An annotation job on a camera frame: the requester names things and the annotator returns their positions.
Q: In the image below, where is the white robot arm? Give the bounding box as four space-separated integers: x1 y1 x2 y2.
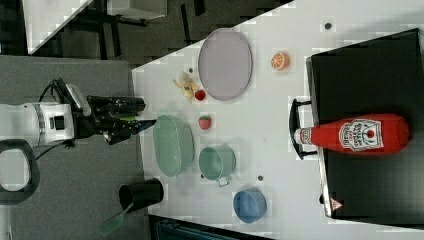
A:
0 79 155 205

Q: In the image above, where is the green pot with handle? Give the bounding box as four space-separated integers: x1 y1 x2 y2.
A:
199 144 236 187

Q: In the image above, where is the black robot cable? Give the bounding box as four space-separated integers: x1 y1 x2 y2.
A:
34 79 75 161

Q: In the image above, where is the black toaster oven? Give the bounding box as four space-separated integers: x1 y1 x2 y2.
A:
289 28 423 229

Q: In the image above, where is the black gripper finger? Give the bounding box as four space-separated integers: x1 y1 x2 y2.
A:
87 96 145 113
120 116 156 134

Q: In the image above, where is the green oval colander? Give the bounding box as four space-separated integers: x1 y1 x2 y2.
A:
153 115 195 177

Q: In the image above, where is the grey round plate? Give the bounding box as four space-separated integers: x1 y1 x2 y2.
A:
198 28 253 101

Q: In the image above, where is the small red strawberry toy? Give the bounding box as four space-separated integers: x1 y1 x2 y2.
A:
195 90 206 101

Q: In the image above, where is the black cylindrical cup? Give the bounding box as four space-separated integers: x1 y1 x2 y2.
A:
119 178 164 213

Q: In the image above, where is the red ketchup bottle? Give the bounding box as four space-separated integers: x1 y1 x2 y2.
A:
294 114 410 155

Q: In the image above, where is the blue bowl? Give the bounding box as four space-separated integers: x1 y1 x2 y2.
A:
233 188 267 224

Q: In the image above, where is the large red strawberry toy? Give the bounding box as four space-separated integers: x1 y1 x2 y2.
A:
198 116 212 130

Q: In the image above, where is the green spatula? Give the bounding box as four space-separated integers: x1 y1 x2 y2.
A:
100 204 133 237

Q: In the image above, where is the yellow plush banana toy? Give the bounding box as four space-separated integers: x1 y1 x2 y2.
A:
173 72 199 99

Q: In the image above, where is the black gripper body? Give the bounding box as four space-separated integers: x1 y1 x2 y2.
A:
53 78 137 145

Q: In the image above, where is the orange half toy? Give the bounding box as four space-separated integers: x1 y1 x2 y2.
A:
271 52 290 71

